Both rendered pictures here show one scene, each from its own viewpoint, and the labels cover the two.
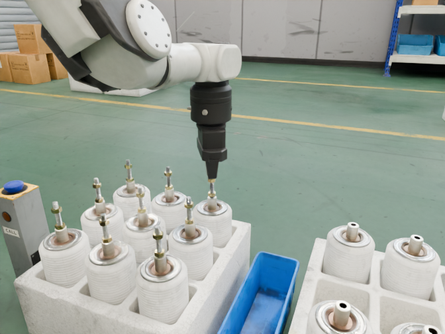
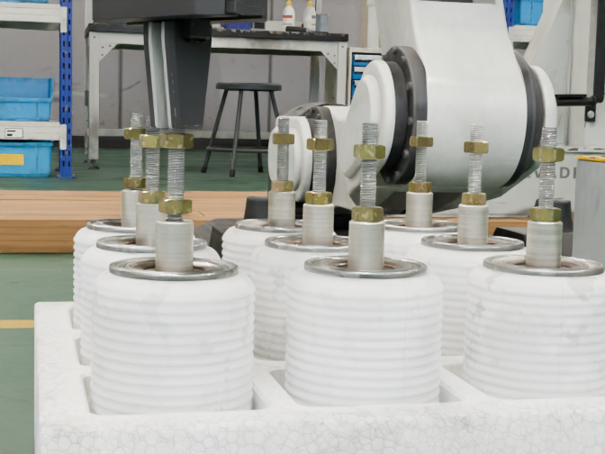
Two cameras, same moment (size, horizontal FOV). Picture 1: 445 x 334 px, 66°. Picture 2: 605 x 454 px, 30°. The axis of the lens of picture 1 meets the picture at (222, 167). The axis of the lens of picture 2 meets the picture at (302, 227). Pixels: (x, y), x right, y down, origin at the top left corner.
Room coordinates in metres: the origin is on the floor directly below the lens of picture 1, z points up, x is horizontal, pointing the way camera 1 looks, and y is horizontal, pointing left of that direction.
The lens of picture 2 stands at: (1.30, -0.30, 0.35)
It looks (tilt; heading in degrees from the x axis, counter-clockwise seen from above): 6 degrees down; 144
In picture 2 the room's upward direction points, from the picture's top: 2 degrees clockwise
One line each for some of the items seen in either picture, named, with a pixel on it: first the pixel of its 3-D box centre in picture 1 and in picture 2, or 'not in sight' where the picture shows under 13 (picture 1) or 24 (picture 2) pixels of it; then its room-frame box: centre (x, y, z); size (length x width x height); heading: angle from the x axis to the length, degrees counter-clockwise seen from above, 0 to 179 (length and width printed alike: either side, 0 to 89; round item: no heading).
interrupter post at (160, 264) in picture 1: (160, 262); (135, 210); (0.51, 0.11, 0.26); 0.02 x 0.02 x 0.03
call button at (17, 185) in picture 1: (14, 187); not in sight; (0.70, 0.48, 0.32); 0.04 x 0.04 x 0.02
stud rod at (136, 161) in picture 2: (159, 244); (136, 159); (0.51, 0.11, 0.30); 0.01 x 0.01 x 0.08
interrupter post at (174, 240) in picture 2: (212, 203); (174, 248); (0.72, 0.02, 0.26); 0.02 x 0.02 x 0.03
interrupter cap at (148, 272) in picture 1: (161, 268); (135, 227); (0.51, 0.11, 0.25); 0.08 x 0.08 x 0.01
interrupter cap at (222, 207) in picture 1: (212, 207); (174, 270); (0.72, 0.02, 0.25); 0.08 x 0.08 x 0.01
